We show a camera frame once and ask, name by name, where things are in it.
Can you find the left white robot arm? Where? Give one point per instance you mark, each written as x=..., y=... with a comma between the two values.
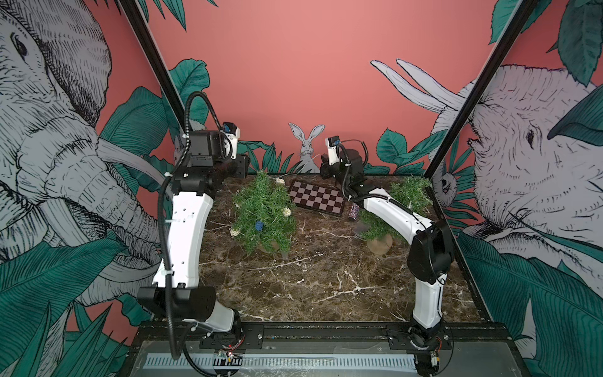
x=175, y=293

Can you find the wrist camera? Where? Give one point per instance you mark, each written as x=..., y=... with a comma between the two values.
x=333, y=145
x=232, y=135

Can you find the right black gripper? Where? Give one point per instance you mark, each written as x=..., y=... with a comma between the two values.
x=327, y=167

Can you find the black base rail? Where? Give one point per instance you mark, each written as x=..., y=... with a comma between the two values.
x=396, y=335

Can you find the small christmas tree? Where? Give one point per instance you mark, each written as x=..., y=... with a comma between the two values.
x=264, y=200
x=398, y=213

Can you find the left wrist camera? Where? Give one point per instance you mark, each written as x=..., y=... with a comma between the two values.
x=232, y=135

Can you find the purple glitter tube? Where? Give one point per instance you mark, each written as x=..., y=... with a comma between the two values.
x=354, y=212

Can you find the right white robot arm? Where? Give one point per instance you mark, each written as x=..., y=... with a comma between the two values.
x=431, y=242

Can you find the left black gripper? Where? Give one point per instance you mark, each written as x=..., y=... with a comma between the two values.
x=243, y=165

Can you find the white slotted cable duct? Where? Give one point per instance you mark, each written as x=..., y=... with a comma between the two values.
x=322, y=362

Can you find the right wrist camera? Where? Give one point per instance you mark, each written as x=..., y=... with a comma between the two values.
x=333, y=145

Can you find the brown checkered chess board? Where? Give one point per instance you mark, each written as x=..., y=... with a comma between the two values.
x=318, y=198

